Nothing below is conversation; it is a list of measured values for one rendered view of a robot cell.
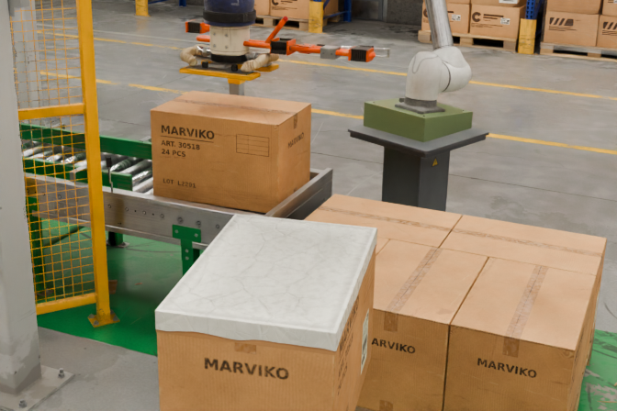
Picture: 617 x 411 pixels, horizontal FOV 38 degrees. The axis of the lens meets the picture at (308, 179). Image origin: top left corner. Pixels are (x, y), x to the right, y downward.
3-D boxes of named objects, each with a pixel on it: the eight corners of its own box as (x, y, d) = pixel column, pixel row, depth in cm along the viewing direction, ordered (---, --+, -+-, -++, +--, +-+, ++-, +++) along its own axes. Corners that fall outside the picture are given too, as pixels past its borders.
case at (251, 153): (152, 196, 395) (150, 109, 382) (194, 170, 431) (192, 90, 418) (277, 215, 376) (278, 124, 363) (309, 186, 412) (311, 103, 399)
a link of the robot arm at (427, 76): (397, 94, 428) (402, 49, 421) (421, 93, 440) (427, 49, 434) (422, 102, 416) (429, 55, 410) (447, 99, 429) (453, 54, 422)
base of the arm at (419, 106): (412, 102, 444) (413, 91, 442) (445, 111, 428) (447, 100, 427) (387, 105, 432) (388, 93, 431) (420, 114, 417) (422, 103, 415)
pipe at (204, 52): (181, 63, 379) (181, 50, 377) (208, 53, 401) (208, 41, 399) (252, 72, 367) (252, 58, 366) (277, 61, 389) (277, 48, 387)
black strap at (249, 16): (193, 20, 372) (193, 10, 371) (218, 13, 393) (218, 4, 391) (241, 25, 364) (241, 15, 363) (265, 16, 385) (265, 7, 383)
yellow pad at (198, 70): (179, 72, 379) (178, 61, 377) (190, 68, 388) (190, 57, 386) (251, 81, 367) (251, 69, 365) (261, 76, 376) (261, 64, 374)
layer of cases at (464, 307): (233, 375, 331) (232, 278, 318) (331, 272, 418) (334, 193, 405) (560, 459, 287) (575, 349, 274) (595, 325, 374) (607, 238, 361)
